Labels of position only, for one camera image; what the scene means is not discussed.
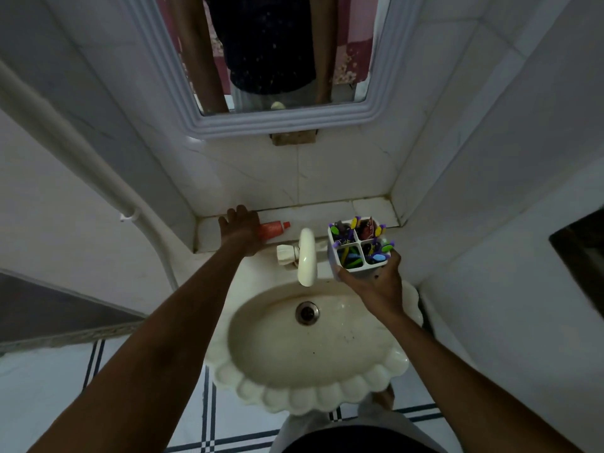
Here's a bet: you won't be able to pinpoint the person's left hand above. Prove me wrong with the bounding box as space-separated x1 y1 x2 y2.
218 205 266 258

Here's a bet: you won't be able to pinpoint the person's right hand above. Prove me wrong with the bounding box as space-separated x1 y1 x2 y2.
335 248 406 327

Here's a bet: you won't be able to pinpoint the white toothbrush holder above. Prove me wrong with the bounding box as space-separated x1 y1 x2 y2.
327 217 392 282

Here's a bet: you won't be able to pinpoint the orange toothpaste tube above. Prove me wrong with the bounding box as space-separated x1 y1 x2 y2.
257 221 291 241

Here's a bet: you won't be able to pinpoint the person's right forearm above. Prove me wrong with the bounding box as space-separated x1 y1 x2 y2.
377 310 573 453

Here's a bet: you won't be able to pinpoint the person's left forearm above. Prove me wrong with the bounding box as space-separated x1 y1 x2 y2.
26 240 258 453

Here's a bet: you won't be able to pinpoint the bunch of colourful toothbrushes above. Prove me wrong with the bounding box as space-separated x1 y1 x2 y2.
329 216 396 270

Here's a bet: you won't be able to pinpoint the white faucet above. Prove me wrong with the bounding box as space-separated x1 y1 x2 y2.
276 227 318 288

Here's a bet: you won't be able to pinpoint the metal sink drain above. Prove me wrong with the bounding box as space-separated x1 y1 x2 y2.
295 301 321 326

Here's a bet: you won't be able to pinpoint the white scalloped sink basin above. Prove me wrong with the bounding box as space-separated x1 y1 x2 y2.
204 250 424 416

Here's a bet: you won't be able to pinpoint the white framed mirror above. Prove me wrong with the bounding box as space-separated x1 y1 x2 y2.
118 0 422 140

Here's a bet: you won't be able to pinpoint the person's foot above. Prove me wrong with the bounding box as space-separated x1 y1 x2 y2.
372 386 395 411

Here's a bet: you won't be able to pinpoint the person's grey shorts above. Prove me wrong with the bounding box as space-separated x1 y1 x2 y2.
268 404 450 453

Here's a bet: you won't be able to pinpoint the brown mirror bracket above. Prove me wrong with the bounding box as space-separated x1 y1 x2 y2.
270 129 318 147

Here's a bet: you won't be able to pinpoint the white wall pipe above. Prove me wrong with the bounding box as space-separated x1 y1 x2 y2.
0 60 179 291

